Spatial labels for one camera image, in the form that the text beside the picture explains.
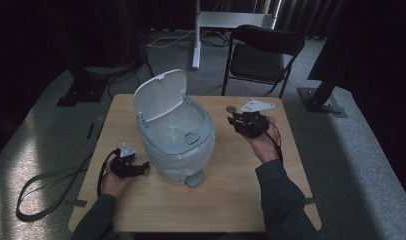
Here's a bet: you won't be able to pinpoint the white floor cable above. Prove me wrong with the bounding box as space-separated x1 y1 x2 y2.
146 29 196 49

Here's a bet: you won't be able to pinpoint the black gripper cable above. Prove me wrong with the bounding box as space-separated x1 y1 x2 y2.
96 148 121 198
255 117 285 164

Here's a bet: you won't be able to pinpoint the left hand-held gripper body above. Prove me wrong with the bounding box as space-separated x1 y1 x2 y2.
110 142 146 180

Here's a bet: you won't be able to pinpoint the person's left hand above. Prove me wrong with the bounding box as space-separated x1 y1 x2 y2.
100 165 136 200

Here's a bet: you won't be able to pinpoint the grey-white pedal trash can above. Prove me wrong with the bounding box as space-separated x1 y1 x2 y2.
133 68 216 188

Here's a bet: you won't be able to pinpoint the person's right hand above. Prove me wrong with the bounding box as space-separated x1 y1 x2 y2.
243 115 283 165

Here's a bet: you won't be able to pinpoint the black folding chair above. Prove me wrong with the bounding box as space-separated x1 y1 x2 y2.
221 24 306 100

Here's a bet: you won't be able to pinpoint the dark curtain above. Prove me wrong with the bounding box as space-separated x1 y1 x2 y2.
276 0 346 40

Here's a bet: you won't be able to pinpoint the white metal desk frame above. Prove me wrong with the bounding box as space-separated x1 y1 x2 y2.
191 0 283 71

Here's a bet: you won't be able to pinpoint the grey strap loop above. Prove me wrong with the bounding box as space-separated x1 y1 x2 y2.
15 151 96 223

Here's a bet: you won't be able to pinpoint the black floor cables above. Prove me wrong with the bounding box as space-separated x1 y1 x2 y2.
106 31 156 100

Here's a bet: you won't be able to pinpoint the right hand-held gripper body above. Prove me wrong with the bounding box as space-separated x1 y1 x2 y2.
233 98 276 140

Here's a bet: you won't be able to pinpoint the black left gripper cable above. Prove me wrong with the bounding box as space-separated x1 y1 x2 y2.
96 148 121 198

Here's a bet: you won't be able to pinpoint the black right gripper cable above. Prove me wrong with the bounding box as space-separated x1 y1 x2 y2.
255 117 285 164

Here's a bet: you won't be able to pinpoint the black stand with base plate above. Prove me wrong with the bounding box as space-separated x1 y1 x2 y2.
297 78 349 119
56 0 109 108

